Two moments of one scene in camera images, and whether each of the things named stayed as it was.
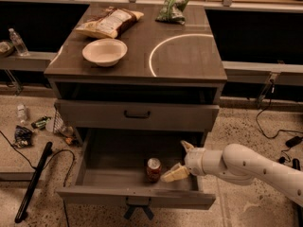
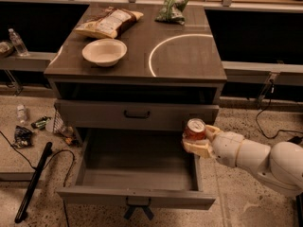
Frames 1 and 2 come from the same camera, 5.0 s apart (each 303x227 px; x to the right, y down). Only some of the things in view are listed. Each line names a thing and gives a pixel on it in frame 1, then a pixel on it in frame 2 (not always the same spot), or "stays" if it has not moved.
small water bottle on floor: (22, 113) stays
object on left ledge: (7, 48) stays
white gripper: (193, 161) to (226, 148)
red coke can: (153, 169) to (195, 130)
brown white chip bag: (110, 24) stays
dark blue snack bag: (23, 137) stays
